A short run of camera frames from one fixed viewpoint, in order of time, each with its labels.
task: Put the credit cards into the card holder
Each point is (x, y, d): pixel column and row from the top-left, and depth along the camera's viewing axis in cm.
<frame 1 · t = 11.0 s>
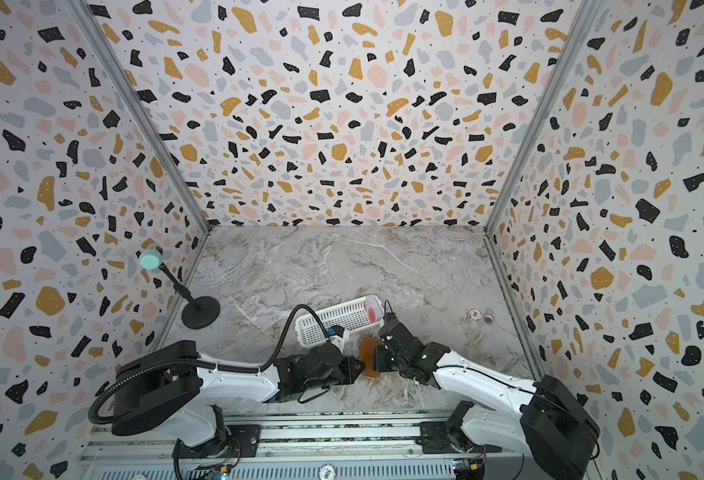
left hand: (373, 366, 79), fingers closed
right hand: (372, 351, 83), fingers closed
white plastic slotted basket: (351, 315, 99), on the table
black stand with green ball: (200, 312, 97), point 2 cm above the table
red white credit card: (374, 308, 97), point 4 cm above the table

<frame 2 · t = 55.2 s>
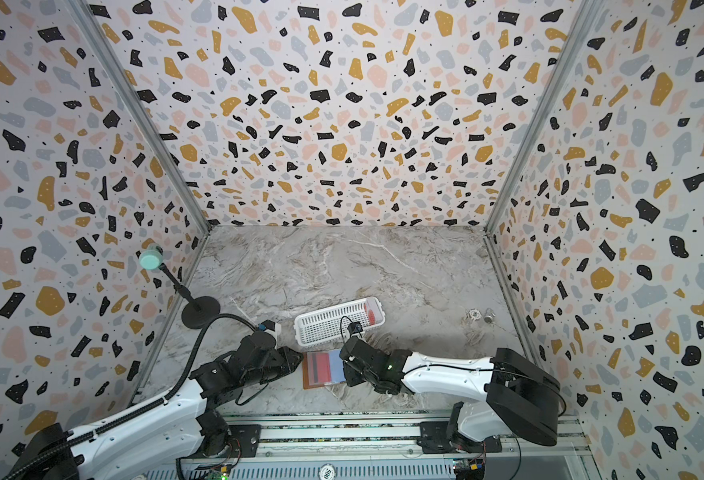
left hand: (309, 354, 80), fingers closed
right hand: (344, 362, 81), fingers open
red white credit card 2: (318, 368, 86), point 2 cm above the table
the other named things where they were.

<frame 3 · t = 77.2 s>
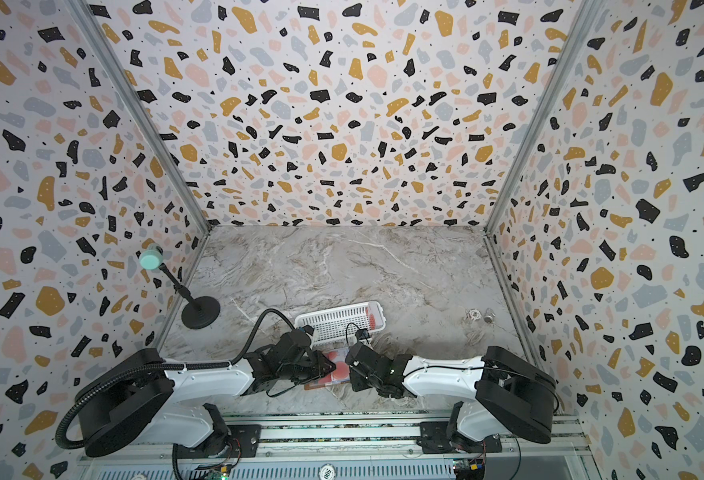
left hand: (341, 366, 82), fingers closed
right hand: (350, 370, 83), fingers closed
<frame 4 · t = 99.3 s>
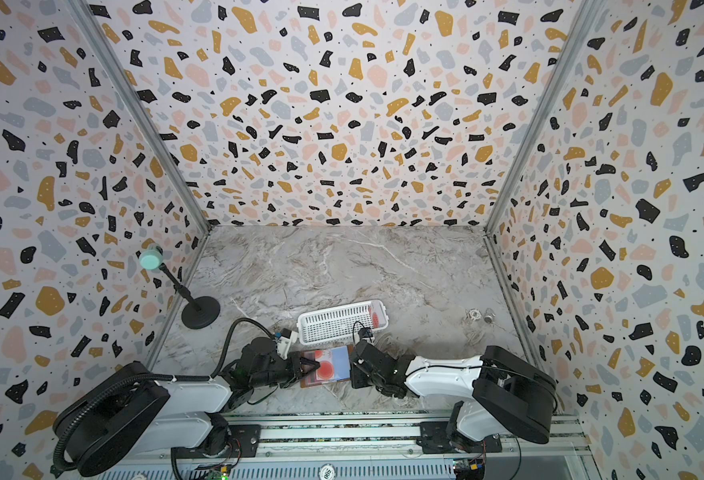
left hand: (324, 363, 81), fingers closed
right hand: (348, 369, 83), fingers closed
red white credit card 4: (326, 369, 86), point 2 cm above the table
